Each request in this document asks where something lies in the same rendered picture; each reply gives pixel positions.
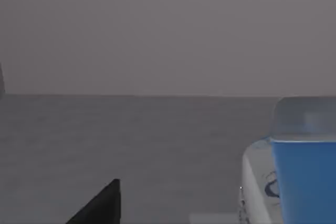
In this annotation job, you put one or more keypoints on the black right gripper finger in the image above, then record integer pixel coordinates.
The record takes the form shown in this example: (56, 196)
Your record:
(106, 205)

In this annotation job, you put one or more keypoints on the dark grey cabinet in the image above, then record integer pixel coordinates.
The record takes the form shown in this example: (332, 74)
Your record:
(1, 82)

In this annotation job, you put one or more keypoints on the blue and white bottle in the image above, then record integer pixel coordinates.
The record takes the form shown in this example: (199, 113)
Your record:
(302, 176)

